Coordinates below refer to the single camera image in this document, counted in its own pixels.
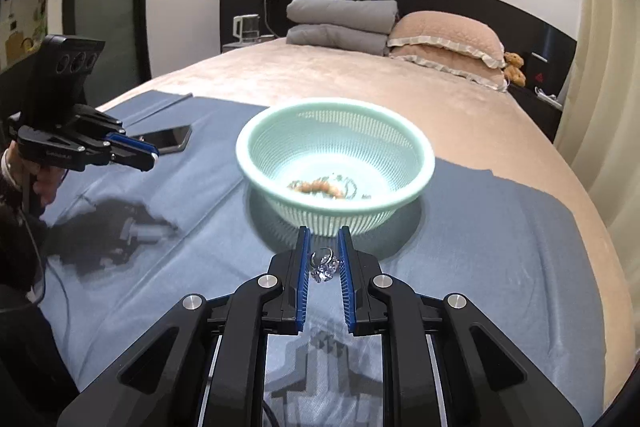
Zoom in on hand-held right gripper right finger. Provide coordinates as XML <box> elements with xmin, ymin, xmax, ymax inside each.
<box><xmin>337</xmin><ymin>227</ymin><xmax>583</xmax><ymax>427</ymax></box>

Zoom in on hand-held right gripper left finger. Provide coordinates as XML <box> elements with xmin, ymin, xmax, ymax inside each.
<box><xmin>57</xmin><ymin>227</ymin><xmax>312</xmax><ymax>427</ymax></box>

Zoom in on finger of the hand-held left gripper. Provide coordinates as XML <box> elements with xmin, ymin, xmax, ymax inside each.
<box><xmin>107</xmin><ymin>148</ymin><xmax>157</xmax><ymax>172</ymax></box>
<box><xmin>105</xmin><ymin>132</ymin><xmax>160</xmax><ymax>158</ymax></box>

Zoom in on silver hoop crystal earring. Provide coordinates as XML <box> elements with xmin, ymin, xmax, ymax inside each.
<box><xmin>309</xmin><ymin>247</ymin><xmax>342</xmax><ymax>283</ymax></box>

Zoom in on orange bead bracelet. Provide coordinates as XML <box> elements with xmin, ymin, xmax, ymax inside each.
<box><xmin>288</xmin><ymin>177</ymin><xmax>349</xmax><ymax>200</ymax></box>

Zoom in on green mesh basket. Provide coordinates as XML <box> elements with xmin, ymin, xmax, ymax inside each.
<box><xmin>236</xmin><ymin>98</ymin><xmax>436</xmax><ymax>238</ymax></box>

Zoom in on person's left forearm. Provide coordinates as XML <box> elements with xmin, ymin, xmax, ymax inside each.
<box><xmin>0</xmin><ymin>184</ymin><xmax>51</xmax><ymax>295</ymax></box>

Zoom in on person's left hand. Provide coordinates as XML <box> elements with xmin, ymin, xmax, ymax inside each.
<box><xmin>2</xmin><ymin>144</ymin><xmax>70</xmax><ymax>208</ymax></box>

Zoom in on black smartphone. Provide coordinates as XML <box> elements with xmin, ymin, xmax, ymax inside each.
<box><xmin>135</xmin><ymin>124</ymin><xmax>194</xmax><ymax>156</ymax></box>

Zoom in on thin dark stick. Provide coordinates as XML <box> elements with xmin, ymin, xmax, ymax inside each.
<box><xmin>122</xmin><ymin>93</ymin><xmax>194</xmax><ymax>128</ymax></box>

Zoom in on blue cloth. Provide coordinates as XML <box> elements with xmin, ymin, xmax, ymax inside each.
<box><xmin>37</xmin><ymin>89</ymin><xmax>623</xmax><ymax>427</ymax></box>

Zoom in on clear electric kettle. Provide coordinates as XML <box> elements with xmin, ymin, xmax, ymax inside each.
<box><xmin>232</xmin><ymin>13</ymin><xmax>261</xmax><ymax>43</ymax></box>

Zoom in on beige bedspread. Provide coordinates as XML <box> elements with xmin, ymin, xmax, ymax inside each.
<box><xmin>95</xmin><ymin>39</ymin><xmax>624</xmax><ymax>413</ymax></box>

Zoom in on grey folded blanket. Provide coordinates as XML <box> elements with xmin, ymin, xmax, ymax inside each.
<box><xmin>286</xmin><ymin>23</ymin><xmax>392</xmax><ymax>56</ymax></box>
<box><xmin>286</xmin><ymin>0</ymin><xmax>400</xmax><ymax>36</ymax></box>

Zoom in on pink frilled pillow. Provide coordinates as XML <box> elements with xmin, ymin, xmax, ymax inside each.
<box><xmin>390</xmin><ymin>49</ymin><xmax>509</xmax><ymax>92</ymax></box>
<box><xmin>387</xmin><ymin>11</ymin><xmax>506</xmax><ymax>68</ymax></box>

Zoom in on black nightstand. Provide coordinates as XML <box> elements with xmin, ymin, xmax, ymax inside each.
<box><xmin>507</xmin><ymin>84</ymin><xmax>564</xmax><ymax>144</ymax></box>

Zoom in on brown teddy bear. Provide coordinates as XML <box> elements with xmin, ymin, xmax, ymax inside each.
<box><xmin>502</xmin><ymin>52</ymin><xmax>528</xmax><ymax>88</ymax></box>

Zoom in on black box with red mark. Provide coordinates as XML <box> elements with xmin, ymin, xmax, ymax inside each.
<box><xmin>529</xmin><ymin>52</ymin><xmax>553</xmax><ymax>88</ymax></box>

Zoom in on cream curtain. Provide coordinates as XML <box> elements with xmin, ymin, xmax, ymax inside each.
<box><xmin>550</xmin><ymin>0</ymin><xmax>640</xmax><ymax>360</ymax></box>

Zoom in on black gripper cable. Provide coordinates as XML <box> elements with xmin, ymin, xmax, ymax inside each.
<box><xmin>19</xmin><ymin>167</ymin><xmax>72</xmax><ymax>313</ymax></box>

